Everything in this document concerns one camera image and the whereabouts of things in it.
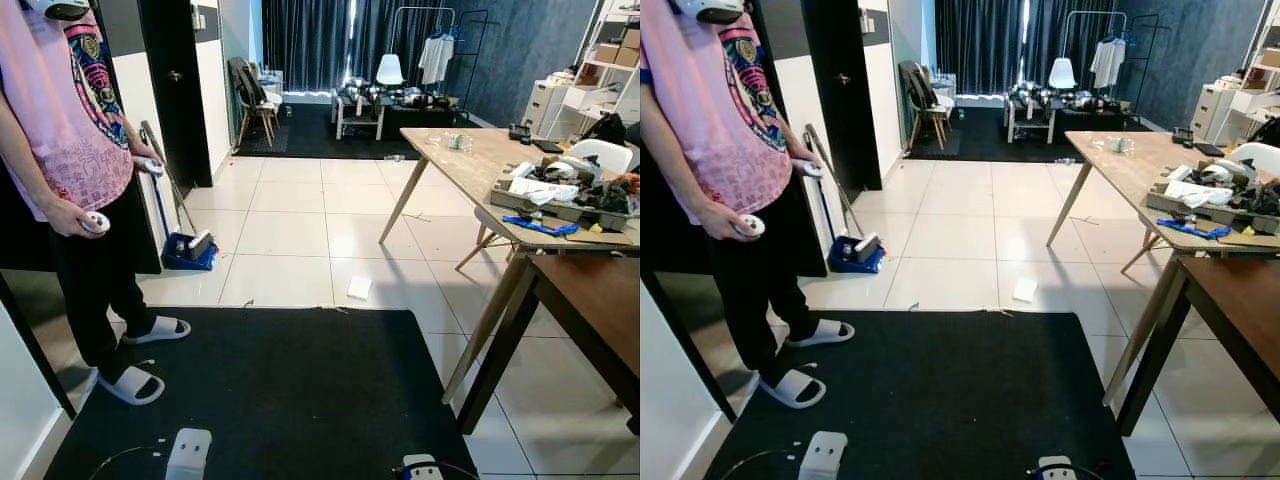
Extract dark brown wooden table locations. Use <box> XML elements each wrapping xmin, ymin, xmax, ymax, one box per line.
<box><xmin>1116</xmin><ymin>257</ymin><xmax>1280</xmax><ymax>437</ymax></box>
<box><xmin>457</xmin><ymin>255</ymin><xmax>641</xmax><ymax>436</ymax></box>

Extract person in pink shirt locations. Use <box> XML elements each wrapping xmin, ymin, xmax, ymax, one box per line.
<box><xmin>640</xmin><ymin>0</ymin><xmax>857</xmax><ymax>411</ymax></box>
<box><xmin>0</xmin><ymin>0</ymin><xmax>193</xmax><ymax>407</ymax></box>

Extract white drawer cabinet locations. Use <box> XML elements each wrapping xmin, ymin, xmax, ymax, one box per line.
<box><xmin>1190</xmin><ymin>83</ymin><xmax>1266</xmax><ymax>143</ymax></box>
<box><xmin>525</xmin><ymin>80</ymin><xmax>601</xmax><ymax>141</ymax></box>

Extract light wooden table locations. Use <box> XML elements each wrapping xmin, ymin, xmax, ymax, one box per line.
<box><xmin>1046</xmin><ymin>132</ymin><xmax>1280</xmax><ymax>406</ymax></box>
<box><xmin>379</xmin><ymin>127</ymin><xmax>641</xmax><ymax>406</ymax></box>

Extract white shelf with cardboard boxes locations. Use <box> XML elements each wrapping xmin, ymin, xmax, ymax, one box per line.
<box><xmin>1240</xmin><ymin>0</ymin><xmax>1280</xmax><ymax>96</ymax></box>
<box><xmin>575</xmin><ymin>0</ymin><xmax>641</xmax><ymax>126</ymax></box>

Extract white slipper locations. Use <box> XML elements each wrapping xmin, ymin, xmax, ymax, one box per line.
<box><xmin>758</xmin><ymin>369</ymin><xmax>828</xmax><ymax>410</ymax></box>
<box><xmin>122</xmin><ymin>316</ymin><xmax>192</xmax><ymax>346</ymax></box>
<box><xmin>97</xmin><ymin>367</ymin><xmax>166</xmax><ymax>407</ymax></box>
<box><xmin>785</xmin><ymin>319</ymin><xmax>856</xmax><ymax>349</ymax></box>

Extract blue dustpan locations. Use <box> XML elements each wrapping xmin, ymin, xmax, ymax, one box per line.
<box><xmin>827</xmin><ymin>233</ymin><xmax>887</xmax><ymax>275</ymax></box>
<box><xmin>161</xmin><ymin>230</ymin><xmax>219</xmax><ymax>272</ymax></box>

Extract black door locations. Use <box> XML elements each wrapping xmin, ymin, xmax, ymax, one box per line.
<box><xmin>800</xmin><ymin>0</ymin><xmax>884</xmax><ymax>193</ymax></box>
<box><xmin>137</xmin><ymin>0</ymin><xmax>214</xmax><ymax>189</ymax></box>

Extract white hanging shirt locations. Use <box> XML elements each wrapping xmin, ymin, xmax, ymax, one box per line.
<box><xmin>418</xmin><ymin>36</ymin><xmax>456</xmax><ymax>86</ymax></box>
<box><xmin>1089</xmin><ymin>38</ymin><xmax>1127</xmax><ymax>89</ymax></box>

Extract cluttered low table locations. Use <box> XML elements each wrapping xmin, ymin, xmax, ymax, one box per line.
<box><xmin>1005</xmin><ymin>88</ymin><xmax>1131</xmax><ymax>144</ymax></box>
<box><xmin>333</xmin><ymin>85</ymin><xmax>461</xmax><ymax>141</ymax></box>

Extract wooden chair with black clothes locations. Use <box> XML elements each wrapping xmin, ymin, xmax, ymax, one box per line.
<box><xmin>898</xmin><ymin>60</ymin><xmax>953</xmax><ymax>153</ymax></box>
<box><xmin>227</xmin><ymin>57</ymin><xmax>281</xmax><ymax>151</ymax></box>

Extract metal clothes rack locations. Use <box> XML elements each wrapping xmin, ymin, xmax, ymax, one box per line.
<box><xmin>385</xmin><ymin>5</ymin><xmax>501</xmax><ymax>111</ymax></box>
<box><xmin>1058</xmin><ymin>9</ymin><xmax>1171</xmax><ymax>113</ymax></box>

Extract black floor rug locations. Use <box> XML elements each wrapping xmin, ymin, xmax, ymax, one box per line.
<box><xmin>42</xmin><ymin>308</ymin><xmax>479</xmax><ymax>480</ymax></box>
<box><xmin>703</xmin><ymin>310</ymin><xmax>1136</xmax><ymax>480</ymax></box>

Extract dark striped curtains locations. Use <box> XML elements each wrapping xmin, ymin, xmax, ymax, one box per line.
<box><xmin>262</xmin><ymin>0</ymin><xmax>471</xmax><ymax>96</ymax></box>
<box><xmin>935</xmin><ymin>0</ymin><xmax>1141</xmax><ymax>99</ymax></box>

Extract blue strap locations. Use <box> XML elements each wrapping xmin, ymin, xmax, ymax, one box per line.
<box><xmin>1158</xmin><ymin>218</ymin><xmax>1233</xmax><ymax>241</ymax></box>
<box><xmin>502</xmin><ymin>215</ymin><xmax>581</xmax><ymax>239</ymax></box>

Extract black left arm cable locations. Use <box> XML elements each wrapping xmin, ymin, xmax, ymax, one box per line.
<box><xmin>88</xmin><ymin>445</ymin><xmax>169</xmax><ymax>480</ymax></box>
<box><xmin>720</xmin><ymin>447</ymin><xmax>801</xmax><ymax>480</ymax></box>

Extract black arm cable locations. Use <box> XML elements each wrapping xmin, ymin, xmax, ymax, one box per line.
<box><xmin>720</xmin><ymin>447</ymin><xmax>801</xmax><ymax>480</ymax></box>
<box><xmin>395</xmin><ymin>460</ymin><xmax>481</xmax><ymax>480</ymax></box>
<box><xmin>88</xmin><ymin>445</ymin><xmax>169</xmax><ymax>480</ymax></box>

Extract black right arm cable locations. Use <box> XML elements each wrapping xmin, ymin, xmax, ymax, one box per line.
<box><xmin>395</xmin><ymin>460</ymin><xmax>481</xmax><ymax>480</ymax></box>

